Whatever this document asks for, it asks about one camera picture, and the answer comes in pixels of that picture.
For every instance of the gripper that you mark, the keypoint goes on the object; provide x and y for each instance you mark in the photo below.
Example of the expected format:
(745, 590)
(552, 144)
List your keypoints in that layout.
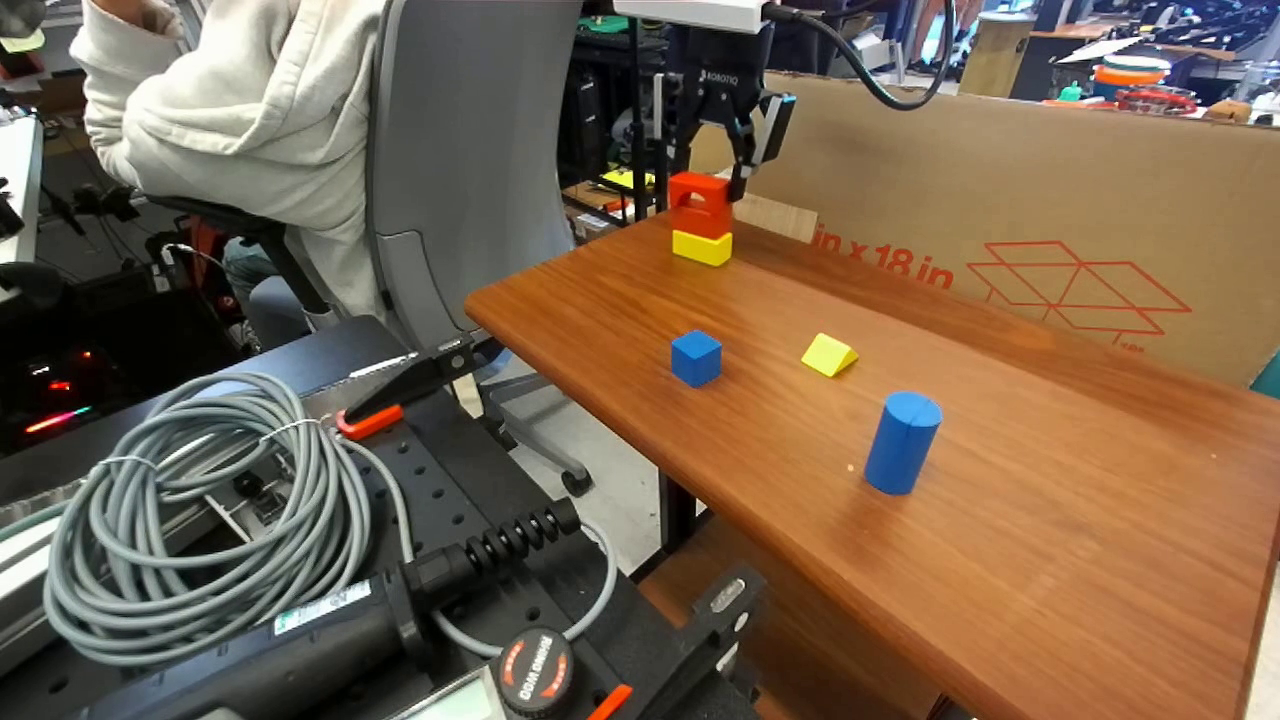
(720, 70)

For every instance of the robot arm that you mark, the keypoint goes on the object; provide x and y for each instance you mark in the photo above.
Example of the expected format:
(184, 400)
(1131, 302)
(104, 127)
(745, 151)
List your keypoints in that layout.
(690, 10)

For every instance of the orange arch block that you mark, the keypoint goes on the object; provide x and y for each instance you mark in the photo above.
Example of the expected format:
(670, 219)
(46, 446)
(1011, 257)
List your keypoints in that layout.
(718, 224)

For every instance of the yellow rectangular block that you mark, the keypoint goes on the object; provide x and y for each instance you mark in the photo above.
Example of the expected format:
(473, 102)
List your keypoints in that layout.
(702, 248)

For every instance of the blue cube block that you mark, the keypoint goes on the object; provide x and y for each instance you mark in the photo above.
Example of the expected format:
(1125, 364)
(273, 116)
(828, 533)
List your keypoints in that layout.
(694, 360)

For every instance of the yellow wedge block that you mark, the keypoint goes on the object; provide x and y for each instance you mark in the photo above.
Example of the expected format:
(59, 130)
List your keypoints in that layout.
(828, 355)

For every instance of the blue cylinder block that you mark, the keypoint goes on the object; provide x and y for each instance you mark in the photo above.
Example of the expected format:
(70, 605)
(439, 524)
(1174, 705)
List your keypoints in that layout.
(900, 445)

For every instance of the black shelf with clutter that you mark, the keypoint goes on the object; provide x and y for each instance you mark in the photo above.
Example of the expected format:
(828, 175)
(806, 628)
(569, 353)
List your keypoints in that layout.
(610, 110)

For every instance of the grey office chair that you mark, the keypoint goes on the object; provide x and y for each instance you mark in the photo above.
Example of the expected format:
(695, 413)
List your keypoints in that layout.
(470, 150)

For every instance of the wooden bin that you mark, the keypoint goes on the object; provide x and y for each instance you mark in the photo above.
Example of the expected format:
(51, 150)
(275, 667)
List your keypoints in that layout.
(995, 55)

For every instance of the large cardboard box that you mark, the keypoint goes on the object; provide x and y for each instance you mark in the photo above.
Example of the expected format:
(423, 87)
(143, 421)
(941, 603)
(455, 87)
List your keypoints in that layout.
(1050, 200)

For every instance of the black clamp with orange tip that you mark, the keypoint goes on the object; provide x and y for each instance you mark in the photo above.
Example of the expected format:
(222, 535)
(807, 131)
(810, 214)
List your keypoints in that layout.
(405, 385)

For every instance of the orange and white container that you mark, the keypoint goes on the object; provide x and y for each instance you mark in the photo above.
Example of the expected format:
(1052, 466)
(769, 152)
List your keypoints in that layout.
(1130, 75)

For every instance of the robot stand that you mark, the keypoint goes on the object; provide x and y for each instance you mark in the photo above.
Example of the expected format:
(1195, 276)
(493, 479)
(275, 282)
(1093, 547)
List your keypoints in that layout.
(440, 500)

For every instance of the person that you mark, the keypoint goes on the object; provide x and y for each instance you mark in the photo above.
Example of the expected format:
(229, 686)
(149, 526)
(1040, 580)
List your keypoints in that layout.
(250, 130)

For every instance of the black clamp with round knob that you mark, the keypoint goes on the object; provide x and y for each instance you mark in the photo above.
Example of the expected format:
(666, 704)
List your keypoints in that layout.
(540, 670)

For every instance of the computer with glowing lights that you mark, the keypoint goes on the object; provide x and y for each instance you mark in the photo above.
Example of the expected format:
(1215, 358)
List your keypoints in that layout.
(90, 370)

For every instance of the white desk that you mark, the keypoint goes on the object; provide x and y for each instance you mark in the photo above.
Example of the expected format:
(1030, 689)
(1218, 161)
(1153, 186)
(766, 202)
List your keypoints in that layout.
(18, 190)

